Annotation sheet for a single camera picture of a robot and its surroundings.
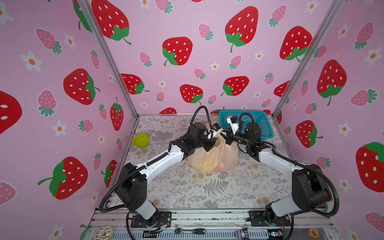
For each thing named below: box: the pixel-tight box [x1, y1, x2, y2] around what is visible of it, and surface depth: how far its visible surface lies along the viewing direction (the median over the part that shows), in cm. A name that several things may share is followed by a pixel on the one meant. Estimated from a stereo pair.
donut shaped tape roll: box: [96, 224, 114, 240], surface depth 70 cm
